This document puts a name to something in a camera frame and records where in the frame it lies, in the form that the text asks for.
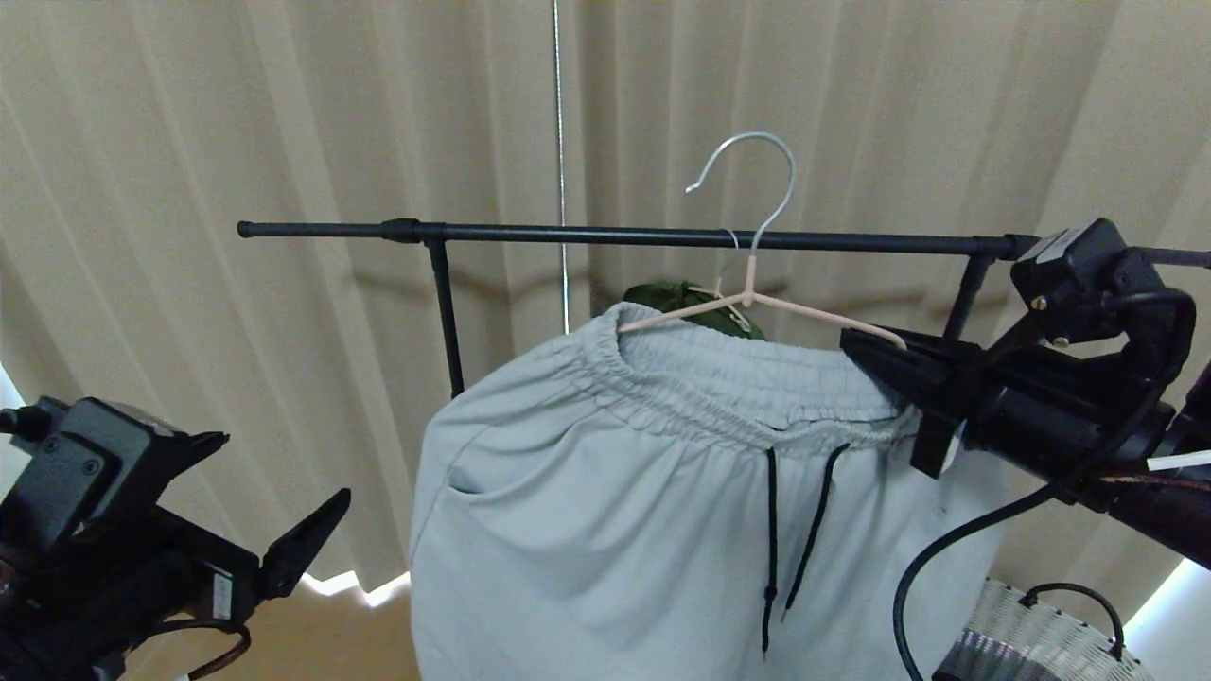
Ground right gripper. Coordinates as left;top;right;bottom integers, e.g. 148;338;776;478
913;336;1179;483

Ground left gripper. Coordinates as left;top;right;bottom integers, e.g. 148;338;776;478
95;430;353;644

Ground pale grey shorts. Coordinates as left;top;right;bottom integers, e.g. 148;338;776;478
409;303;1013;681

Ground green long-sleeved shirt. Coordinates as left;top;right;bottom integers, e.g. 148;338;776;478
623;280;767;341

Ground white laundry basket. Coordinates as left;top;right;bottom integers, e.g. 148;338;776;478
932;579;1160;681

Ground black clothes rack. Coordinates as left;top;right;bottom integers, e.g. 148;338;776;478
237;219;1211;398

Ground beige curtain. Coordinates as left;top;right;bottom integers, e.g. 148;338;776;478
0;0;1211;606

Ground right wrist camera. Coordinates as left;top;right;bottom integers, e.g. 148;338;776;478
1010;219;1167;346

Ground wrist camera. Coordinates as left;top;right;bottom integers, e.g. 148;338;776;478
1010;219;1167;346
0;397;195;559

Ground black cable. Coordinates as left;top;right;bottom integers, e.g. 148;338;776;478
892;287;1198;681

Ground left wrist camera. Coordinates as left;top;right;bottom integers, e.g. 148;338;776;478
0;397;195;559

